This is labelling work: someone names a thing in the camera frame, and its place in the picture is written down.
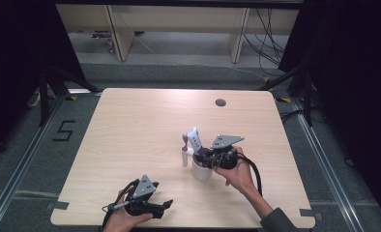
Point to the aluminium floor rail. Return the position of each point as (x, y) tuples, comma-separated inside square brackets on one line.
[(327, 167), (21, 167)]

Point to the grey table grommet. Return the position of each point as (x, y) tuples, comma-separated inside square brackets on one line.
[(220, 102)]

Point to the light wooden shelf unit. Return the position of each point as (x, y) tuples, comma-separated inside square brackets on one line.
[(179, 19)]

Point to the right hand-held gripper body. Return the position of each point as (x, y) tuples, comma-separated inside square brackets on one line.
[(225, 158)]

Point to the pink and grey toothbrush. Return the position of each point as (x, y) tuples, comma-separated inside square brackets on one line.
[(185, 144)]

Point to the person's right hand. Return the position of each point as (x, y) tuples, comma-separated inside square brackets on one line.
[(240, 177)]

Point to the grey plug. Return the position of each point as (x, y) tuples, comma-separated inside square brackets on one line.
[(118, 205)]

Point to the person's left hand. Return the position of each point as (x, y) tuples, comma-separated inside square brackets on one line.
[(121, 222)]

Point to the black metal stand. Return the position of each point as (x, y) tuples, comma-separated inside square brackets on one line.
[(307, 96), (44, 96)]

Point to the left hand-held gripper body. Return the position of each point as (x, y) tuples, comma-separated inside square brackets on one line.
[(145, 190)]

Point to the white and purple toothpaste tube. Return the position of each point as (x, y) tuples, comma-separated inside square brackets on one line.
[(195, 139)]

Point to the black curtain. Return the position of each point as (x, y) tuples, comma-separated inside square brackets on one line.
[(353, 80), (17, 64)]

